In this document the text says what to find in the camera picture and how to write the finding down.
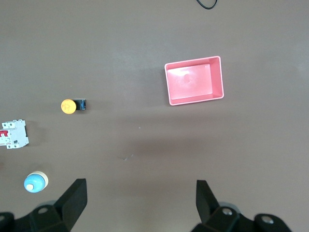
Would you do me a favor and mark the blue call bell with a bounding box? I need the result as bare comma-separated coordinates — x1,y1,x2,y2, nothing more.
23,171,49,193

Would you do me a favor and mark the white circuit breaker red switch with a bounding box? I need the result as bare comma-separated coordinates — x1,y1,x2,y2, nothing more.
0,119,29,150

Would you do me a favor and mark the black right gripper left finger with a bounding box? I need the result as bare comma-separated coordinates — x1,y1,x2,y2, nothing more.
0,178,88,232

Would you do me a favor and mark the pink plastic box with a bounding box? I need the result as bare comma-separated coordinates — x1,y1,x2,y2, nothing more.
164,56,225,106

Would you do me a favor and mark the black looped table cable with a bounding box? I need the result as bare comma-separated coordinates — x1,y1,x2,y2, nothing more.
196,0,218,11

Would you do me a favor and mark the yellow push button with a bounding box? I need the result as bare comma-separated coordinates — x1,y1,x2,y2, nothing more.
60,98,87,115

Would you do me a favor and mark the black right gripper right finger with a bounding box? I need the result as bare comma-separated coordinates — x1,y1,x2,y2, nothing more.
190,179,294,232

